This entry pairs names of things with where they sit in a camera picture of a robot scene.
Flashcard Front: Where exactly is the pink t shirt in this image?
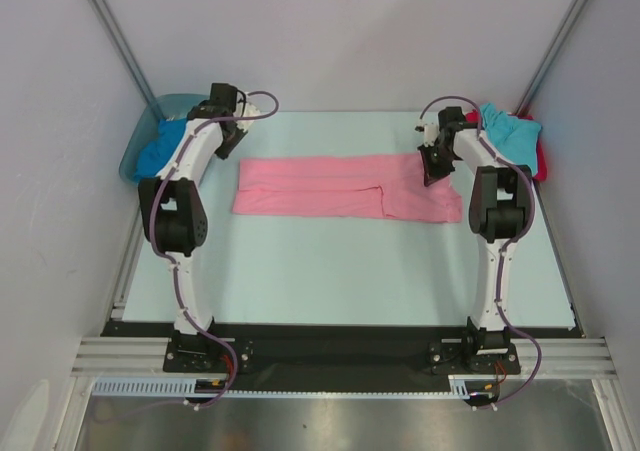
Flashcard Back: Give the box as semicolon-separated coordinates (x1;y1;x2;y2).
232;153;463;224

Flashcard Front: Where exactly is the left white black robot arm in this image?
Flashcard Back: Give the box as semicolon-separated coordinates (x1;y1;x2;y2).
134;83;248;337

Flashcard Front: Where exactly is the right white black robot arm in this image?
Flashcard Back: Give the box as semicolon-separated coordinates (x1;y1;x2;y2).
417;106;535;372

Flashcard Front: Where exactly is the teal plastic bin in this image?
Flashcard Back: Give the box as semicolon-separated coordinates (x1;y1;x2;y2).
119;93;207;186

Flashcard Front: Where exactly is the red folded t shirt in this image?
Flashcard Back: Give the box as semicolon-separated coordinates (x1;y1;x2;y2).
464;110;549;182

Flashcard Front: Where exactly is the blue crumpled t shirt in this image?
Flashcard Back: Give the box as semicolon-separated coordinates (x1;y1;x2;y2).
133;118;187;184

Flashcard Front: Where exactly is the teal folded t shirt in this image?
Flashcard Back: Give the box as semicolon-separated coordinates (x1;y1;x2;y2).
479;102;544;170

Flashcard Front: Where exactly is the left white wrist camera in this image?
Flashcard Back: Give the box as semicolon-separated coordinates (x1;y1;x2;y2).
235;95;261;118

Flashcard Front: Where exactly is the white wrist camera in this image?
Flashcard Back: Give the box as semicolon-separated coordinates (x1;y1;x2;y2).
415;120;440;147
235;95;261;118

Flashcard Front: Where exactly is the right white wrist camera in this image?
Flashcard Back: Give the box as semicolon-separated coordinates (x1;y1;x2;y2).
415;120;440;147

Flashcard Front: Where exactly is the right aluminium corner post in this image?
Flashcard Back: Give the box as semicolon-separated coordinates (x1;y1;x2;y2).
515;0;590;116

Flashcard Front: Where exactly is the aluminium corner post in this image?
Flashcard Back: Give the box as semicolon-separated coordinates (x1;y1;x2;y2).
515;0;590;116
87;0;156;106

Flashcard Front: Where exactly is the left aluminium corner post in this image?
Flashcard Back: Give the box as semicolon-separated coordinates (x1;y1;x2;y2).
87;0;156;106

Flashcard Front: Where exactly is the right slotted cable duct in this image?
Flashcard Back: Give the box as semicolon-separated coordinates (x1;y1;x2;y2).
449;374;501;401

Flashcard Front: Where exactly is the slotted cable duct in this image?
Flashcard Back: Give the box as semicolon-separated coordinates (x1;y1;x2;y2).
449;374;501;401
92;377;226;398

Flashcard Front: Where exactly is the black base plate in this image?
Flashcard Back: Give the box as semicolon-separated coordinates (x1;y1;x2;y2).
101;321;581;398

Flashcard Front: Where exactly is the front aluminium rail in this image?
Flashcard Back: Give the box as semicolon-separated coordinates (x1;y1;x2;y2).
71;337;617;379

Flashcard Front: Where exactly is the left slotted cable duct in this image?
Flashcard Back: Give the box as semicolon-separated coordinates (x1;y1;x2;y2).
92;377;226;398

